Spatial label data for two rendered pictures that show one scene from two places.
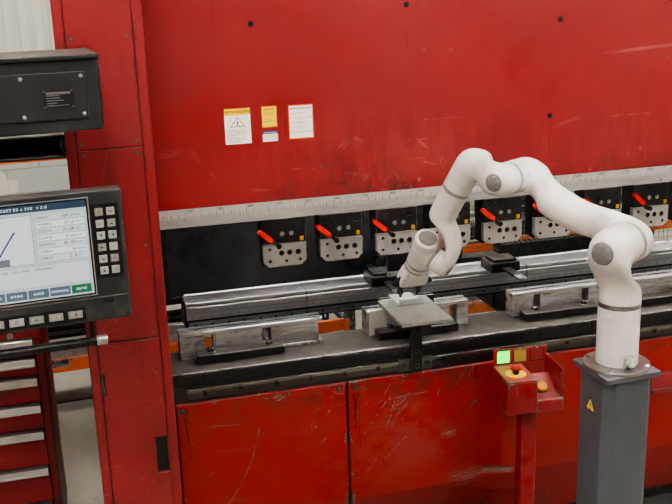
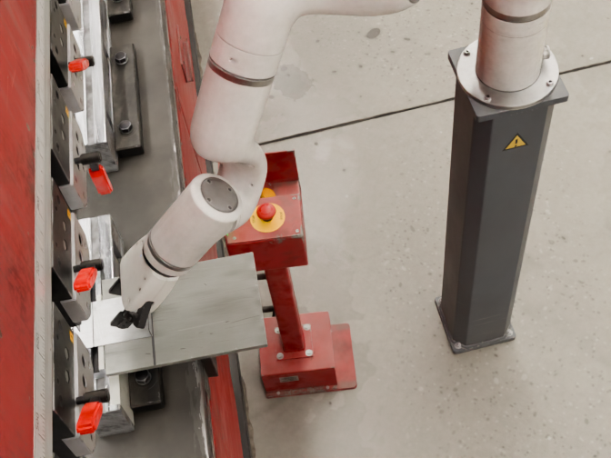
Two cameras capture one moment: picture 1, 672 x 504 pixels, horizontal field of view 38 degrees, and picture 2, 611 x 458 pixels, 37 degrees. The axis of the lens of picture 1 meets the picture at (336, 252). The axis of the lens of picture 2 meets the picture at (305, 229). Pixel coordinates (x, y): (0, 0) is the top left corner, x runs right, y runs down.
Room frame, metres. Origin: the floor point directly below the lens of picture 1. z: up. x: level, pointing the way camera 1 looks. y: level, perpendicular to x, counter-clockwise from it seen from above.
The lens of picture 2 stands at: (2.77, 0.43, 2.31)
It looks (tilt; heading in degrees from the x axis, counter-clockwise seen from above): 56 degrees down; 283
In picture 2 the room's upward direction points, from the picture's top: 9 degrees counter-clockwise
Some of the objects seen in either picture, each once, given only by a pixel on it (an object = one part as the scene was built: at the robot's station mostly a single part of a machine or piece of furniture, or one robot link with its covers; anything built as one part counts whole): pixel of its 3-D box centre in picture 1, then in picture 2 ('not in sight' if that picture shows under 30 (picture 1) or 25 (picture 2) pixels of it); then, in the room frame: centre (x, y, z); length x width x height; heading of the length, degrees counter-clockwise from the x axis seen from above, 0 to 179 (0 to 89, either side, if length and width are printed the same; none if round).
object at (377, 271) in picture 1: (388, 281); not in sight; (3.47, -0.19, 1.01); 0.26 x 0.12 x 0.05; 15
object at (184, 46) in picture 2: (669, 381); (185, 53); (3.42, -1.26, 0.58); 0.15 x 0.02 x 0.07; 105
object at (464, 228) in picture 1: (446, 222); (44, 149); (3.35, -0.40, 1.26); 0.15 x 0.09 x 0.17; 105
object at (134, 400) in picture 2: (416, 329); (142, 330); (3.26, -0.28, 0.89); 0.30 x 0.05 x 0.03; 105
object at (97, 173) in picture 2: not in sight; (95, 174); (3.29, -0.39, 1.20); 0.04 x 0.02 x 0.10; 15
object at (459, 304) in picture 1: (415, 315); (105, 321); (3.32, -0.28, 0.92); 0.39 x 0.06 x 0.10; 105
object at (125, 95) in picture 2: (559, 311); (125, 98); (3.41, -0.83, 0.89); 0.30 x 0.05 x 0.03; 105
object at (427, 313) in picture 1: (414, 310); (182, 312); (3.17, -0.27, 1.00); 0.26 x 0.18 x 0.01; 15
